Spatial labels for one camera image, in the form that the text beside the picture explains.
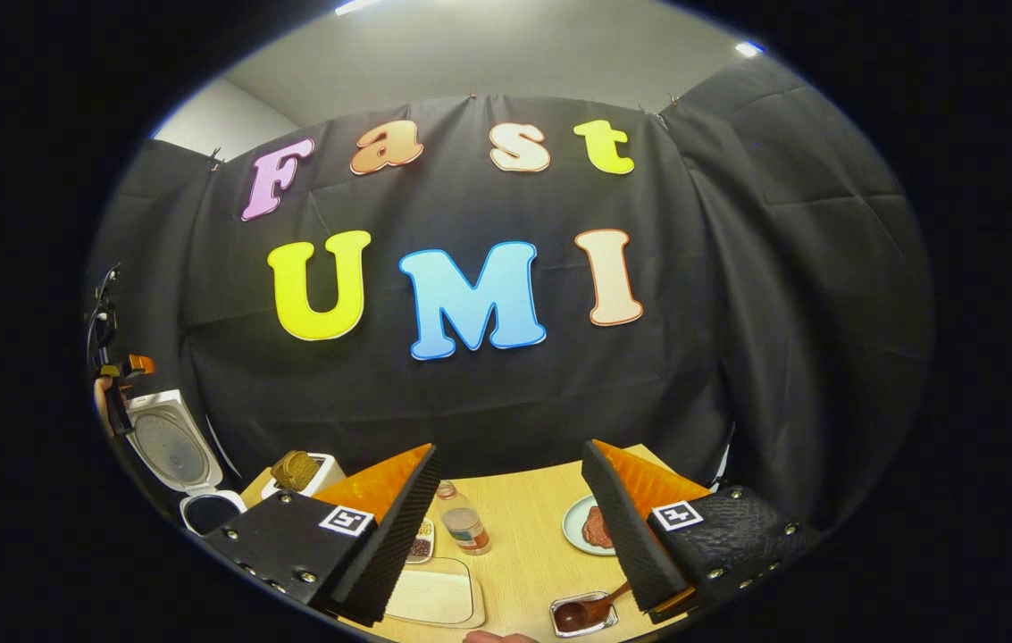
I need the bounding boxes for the white rice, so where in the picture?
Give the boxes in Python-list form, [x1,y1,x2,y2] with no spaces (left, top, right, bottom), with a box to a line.
[389,567,476,624]

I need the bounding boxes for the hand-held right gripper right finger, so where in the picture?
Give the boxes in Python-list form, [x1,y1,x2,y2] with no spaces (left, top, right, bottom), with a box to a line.
[581,438,825,614]

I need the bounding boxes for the small metal tray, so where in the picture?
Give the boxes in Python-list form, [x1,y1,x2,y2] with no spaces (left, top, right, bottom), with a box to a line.
[549,590,621,639]

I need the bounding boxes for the black backdrop cloth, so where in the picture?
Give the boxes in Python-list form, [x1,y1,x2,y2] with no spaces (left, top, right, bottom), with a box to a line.
[86,54,935,537]

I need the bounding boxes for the wooden utensils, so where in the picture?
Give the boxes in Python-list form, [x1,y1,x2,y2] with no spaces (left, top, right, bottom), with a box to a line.
[271,450,322,493]

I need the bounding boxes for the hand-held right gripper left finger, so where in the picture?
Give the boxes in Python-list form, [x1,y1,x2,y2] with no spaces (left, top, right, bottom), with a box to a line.
[200,443,442,628]

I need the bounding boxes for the dark wooden spoon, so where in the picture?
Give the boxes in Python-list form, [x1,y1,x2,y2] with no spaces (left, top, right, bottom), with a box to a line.
[554,581,632,632]

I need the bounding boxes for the white chopstick holder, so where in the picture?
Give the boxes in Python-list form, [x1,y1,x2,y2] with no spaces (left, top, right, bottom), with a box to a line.
[260,453,347,501]

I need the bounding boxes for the pale green plate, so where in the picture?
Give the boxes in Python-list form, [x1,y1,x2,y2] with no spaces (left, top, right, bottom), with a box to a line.
[562,496,619,557]

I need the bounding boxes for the red meat slice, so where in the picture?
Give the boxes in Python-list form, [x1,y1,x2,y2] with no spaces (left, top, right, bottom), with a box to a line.
[581,506,616,549]

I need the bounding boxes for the white rice cooker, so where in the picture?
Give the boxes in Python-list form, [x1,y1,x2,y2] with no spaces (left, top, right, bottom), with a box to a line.
[126,389,249,538]

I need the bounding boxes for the clear plastic bottle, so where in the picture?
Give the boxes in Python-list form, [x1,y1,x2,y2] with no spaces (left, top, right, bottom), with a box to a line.
[437,482,491,556]

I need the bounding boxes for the black cables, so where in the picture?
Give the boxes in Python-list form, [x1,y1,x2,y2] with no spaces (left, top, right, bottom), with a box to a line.
[85,263,123,360]

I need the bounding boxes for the divided dish of grains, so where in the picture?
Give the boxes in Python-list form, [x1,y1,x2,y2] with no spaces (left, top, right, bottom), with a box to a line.
[407,516,436,564]

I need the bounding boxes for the clear rice container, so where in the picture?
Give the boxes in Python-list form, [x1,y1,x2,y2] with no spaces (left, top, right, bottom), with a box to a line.
[385,558,487,630]

